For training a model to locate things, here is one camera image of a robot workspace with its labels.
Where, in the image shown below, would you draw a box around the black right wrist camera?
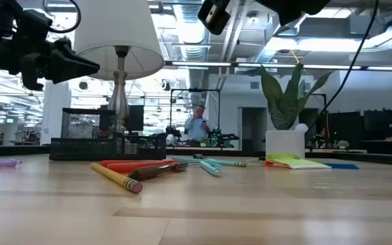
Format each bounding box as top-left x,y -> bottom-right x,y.
197,0 -> 231,36

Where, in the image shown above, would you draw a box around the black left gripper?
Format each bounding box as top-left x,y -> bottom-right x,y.
8,9 -> 101,92

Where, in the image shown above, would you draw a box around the black background cabinet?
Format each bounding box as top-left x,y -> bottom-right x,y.
362,108 -> 392,142

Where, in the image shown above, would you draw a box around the black background frame rig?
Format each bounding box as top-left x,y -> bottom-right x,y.
169,87 -> 221,148

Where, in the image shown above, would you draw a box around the snake plant in white pot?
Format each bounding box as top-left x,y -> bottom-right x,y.
260,63 -> 333,159

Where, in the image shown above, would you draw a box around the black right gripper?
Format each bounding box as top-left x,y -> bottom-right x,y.
255,0 -> 331,27

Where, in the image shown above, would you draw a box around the white shade silver table lamp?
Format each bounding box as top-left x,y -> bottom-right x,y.
73,0 -> 165,134

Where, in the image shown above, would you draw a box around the yellow pencil with pink eraser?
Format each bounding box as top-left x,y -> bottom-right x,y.
90,162 -> 144,194

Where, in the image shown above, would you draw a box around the blue sticky note pad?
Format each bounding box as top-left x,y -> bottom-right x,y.
324,163 -> 360,170

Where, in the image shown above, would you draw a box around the black aluminium table frame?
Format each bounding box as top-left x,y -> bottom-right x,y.
0,144 -> 392,167

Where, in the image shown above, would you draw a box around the person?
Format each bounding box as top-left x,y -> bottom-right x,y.
184,104 -> 212,141

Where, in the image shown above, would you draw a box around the brown pen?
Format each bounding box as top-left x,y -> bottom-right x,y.
127,161 -> 189,182

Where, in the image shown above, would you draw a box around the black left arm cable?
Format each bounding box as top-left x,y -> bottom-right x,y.
48,0 -> 82,34

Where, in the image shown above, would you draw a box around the black mesh desk organizer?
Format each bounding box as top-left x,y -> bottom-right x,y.
48,108 -> 168,161

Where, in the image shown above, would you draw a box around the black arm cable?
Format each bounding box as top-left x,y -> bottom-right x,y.
48,0 -> 82,34
304,0 -> 380,134

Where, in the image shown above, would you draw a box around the teal pen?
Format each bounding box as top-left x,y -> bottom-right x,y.
199,160 -> 223,177
171,156 -> 248,168

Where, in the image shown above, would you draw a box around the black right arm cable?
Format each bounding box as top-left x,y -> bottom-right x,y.
304,0 -> 380,134

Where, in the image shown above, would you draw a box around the red handled scissors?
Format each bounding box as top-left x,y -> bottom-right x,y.
99,159 -> 180,174

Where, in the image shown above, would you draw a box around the black background monitor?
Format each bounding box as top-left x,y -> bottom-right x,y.
125,104 -> 145,133

